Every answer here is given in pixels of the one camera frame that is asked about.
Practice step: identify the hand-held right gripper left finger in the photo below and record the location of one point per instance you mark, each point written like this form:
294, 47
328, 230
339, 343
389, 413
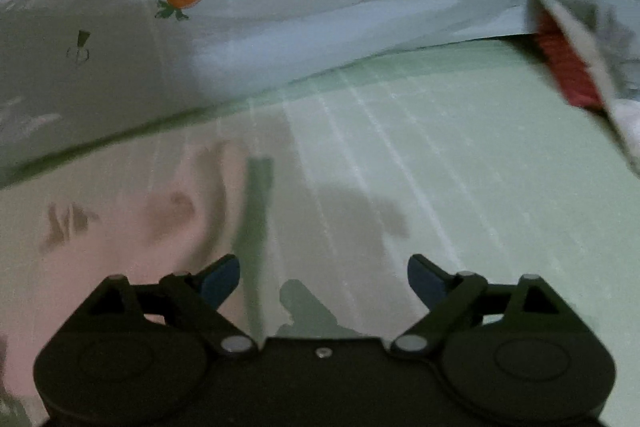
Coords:
220, 282

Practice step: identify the red and white cloth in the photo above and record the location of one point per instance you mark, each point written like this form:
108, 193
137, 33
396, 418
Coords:
570, 62

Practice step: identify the beige pants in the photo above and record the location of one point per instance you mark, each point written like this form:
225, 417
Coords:
125, 232

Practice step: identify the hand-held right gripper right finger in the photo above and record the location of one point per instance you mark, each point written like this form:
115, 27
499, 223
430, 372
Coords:
427, 282

